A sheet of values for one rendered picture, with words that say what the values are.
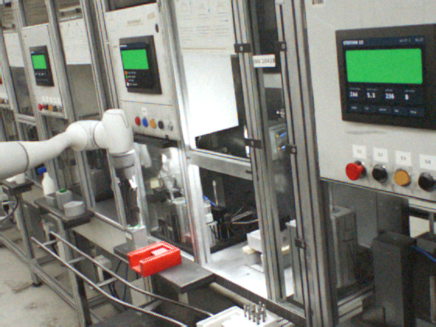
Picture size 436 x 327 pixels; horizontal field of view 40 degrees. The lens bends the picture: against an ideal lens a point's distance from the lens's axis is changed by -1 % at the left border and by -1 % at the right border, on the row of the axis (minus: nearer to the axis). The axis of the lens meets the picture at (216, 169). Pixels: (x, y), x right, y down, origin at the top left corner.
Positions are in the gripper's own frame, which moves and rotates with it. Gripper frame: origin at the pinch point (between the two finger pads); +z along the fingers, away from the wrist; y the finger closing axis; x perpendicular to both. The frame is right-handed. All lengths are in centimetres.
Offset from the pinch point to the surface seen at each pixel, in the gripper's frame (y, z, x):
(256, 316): -78, 11, 3
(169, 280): -29.3, 16.0, 3.5
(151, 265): -20.6, 12.4, 5.2
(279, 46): -84, -60, -10
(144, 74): -14, -53, -7
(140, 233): -3.8, 5.9, -0.3
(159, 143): -20.5, -29.7, -5.4
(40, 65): 97, -57, -7
